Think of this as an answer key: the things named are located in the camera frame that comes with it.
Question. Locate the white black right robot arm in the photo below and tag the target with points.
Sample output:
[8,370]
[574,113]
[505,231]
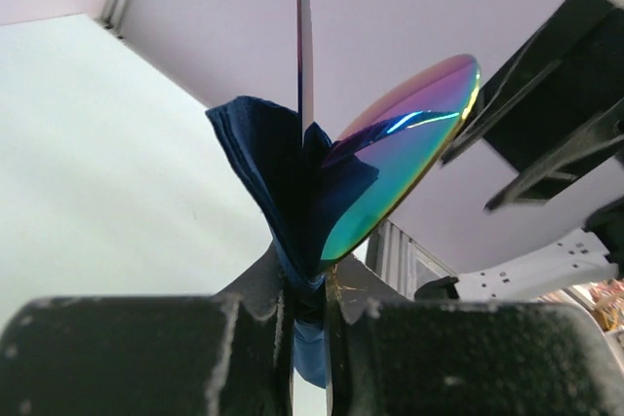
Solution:
[591,252]

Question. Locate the iridescent spoon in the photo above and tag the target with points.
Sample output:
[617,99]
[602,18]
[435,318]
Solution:
[383,154]

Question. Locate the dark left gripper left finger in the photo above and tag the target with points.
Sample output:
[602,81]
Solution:
[226,354]

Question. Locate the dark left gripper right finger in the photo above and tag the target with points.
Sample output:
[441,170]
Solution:
[389,355]

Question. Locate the iridescent fork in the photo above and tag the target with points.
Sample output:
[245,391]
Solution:
[305,87]

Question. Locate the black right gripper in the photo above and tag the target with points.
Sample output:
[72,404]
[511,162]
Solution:
[551,93]

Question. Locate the blue paper napkin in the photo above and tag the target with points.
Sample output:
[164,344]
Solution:
[280,165]

